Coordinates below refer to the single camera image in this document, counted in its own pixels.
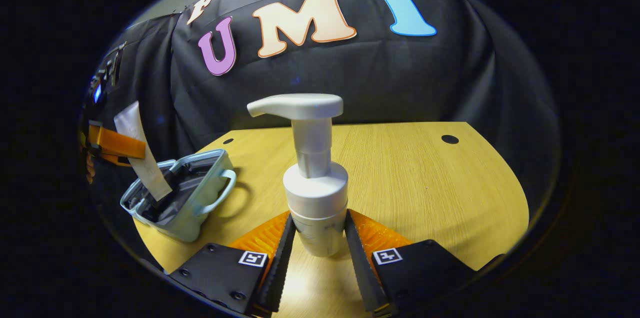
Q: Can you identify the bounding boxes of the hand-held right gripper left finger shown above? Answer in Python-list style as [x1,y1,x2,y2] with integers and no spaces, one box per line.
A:
[166,211,298,318]

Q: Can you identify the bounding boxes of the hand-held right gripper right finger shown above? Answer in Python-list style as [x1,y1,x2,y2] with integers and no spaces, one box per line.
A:
[343,208,477,316]

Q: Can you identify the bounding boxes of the white pump bottle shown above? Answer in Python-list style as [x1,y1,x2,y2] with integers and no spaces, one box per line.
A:
[246,93,350,258]

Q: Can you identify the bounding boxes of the light blue suitcase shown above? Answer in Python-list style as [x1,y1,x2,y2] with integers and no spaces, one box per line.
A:
[119,148,237,243]

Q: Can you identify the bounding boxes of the black backdrop cloth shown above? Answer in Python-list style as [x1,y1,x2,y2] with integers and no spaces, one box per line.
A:
[80,0,563,219]

